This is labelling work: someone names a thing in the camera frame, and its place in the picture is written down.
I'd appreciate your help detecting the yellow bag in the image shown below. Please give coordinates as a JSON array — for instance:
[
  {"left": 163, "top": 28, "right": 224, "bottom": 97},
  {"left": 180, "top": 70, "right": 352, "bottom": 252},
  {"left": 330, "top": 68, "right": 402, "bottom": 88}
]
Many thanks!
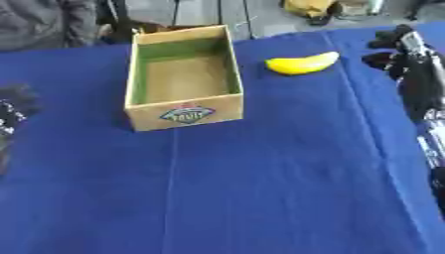
[{"left": 281, "top": 0, "right": 340, "bottom": 19}]

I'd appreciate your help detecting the person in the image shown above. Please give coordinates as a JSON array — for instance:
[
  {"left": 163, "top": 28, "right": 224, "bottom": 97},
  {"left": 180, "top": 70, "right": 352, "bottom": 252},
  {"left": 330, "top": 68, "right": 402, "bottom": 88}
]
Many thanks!
[{"left": 0, "top": 0, "right": 115, "bottom": 52}]

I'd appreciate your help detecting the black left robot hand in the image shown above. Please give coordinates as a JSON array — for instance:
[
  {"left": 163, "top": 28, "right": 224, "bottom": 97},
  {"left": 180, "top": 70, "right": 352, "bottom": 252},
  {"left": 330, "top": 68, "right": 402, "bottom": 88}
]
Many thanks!
[{"left": 0, "top": 83, "right": 42, "bottom": 140}]

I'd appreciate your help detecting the black tripod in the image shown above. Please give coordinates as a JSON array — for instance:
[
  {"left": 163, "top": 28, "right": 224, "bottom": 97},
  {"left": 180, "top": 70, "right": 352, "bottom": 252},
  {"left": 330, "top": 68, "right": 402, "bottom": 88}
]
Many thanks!
[{"left": 170, "top": 0, "right": 257, "bottom": 41}]

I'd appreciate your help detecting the tan cardboard box green inside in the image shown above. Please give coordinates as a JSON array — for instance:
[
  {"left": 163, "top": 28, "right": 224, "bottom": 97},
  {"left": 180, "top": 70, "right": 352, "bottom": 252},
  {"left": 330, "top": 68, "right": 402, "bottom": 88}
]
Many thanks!
[{"left": 121, "top": 24, "right": 245, "bottom": 133}]

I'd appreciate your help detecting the yellow toy banana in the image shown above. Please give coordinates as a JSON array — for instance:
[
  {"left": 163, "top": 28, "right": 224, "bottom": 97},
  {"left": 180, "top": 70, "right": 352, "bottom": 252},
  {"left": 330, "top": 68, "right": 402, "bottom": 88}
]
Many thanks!
[{"left": 264, "top": 51, "right": 343, "bottom": 76}]

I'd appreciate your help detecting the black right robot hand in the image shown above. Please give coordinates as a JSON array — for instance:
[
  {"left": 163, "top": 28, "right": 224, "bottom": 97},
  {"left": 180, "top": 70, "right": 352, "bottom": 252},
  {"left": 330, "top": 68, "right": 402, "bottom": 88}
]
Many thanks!
[{"left": 360, "top": 23, "right": 445, "bottom": 123}]

